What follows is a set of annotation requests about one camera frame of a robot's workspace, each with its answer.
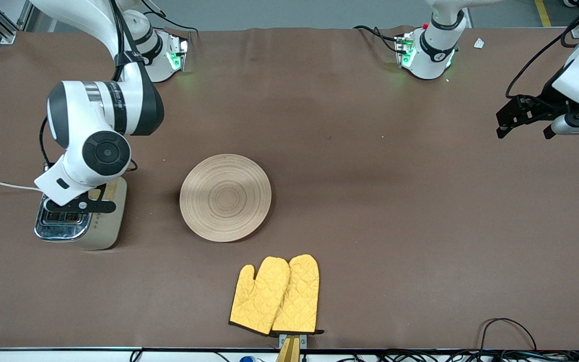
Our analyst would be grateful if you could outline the black left arm base cable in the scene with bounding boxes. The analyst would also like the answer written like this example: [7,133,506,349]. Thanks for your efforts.
[354,25,402,53]

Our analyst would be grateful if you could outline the yellow quilted oven mitt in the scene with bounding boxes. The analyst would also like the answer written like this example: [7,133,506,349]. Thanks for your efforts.
[229,257,291,336]
[271,254,325,335]

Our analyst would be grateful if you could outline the cream and chrome toaster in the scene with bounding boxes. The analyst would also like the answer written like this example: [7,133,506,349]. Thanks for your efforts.
[34,176,128,250]

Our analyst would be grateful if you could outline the white toaster power cord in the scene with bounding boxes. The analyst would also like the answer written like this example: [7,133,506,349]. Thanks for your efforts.
[0,180,44,193]

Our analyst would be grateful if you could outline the round wooden plate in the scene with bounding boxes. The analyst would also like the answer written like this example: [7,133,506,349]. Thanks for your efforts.
[179,154,272,243]

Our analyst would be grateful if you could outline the brown table mat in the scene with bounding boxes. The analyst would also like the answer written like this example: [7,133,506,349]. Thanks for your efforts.
[0,26,579,351]

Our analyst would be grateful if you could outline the black looped cable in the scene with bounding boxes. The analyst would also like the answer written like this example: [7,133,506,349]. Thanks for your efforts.
[479,318,537,351]

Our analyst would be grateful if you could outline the black arm base cable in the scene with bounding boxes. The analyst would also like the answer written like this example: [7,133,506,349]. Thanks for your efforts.
[354,25,402,53]
[139,9,200,35]

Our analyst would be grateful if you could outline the small metal bracket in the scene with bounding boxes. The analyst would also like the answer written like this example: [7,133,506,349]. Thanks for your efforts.
[278,333,308,348]

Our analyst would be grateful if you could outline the black right arm base cable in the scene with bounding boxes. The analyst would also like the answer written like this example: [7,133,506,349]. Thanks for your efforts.
[139,9,200,35]

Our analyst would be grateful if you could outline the tangled black cables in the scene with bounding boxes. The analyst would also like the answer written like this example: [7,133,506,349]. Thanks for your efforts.
[340,349,579,362]

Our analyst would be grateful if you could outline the aluminium profile frame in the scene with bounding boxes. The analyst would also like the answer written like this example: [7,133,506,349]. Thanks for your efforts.
[0,0,34,43]

